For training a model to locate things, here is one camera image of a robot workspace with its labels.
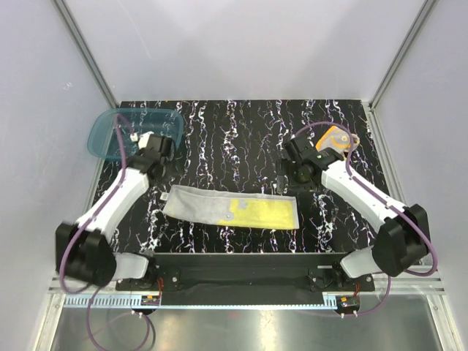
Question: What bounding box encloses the grey yellow frog towel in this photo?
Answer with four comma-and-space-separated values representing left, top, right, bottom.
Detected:
162, 185, 299, 230

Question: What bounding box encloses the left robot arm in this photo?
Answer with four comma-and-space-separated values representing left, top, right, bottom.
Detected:
56, 132, 176, 293

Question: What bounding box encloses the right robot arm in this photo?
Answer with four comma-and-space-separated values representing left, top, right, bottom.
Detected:
276, 127, 430, 290

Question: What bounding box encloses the grey orange crumpled towel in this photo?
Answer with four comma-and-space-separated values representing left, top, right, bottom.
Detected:
315, 126, 360, 156

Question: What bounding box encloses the blue transparent plastic container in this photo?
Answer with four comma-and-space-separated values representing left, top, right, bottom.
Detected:
87, 107, 184, 162

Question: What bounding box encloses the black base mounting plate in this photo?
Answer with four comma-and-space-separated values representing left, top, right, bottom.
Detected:
117, 253, 371, 291

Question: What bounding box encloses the right orange connector box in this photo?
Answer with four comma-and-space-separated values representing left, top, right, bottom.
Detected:
337, 295, 361, 312

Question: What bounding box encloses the orange connector box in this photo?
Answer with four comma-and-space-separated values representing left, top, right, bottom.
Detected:
140, 295, 161, 306
337, 295, 361, 312

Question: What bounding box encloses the left orange connector box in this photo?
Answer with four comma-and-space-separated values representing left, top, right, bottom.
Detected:
140, 295, 161, 306

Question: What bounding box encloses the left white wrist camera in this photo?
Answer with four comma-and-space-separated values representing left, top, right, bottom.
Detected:
130, 132, 154, 149

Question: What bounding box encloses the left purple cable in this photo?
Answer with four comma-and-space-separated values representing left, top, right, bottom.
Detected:
58, 113, 156, 350

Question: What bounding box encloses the purple cable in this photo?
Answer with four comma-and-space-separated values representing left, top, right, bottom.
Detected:
292, 121, 439, 317
58, 113, 156, 350

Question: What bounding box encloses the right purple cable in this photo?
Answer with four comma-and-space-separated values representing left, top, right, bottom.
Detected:
292, 121, 439, 317

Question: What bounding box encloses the aluminium frame rail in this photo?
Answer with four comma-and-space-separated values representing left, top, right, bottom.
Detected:
50, 274, 445, 312

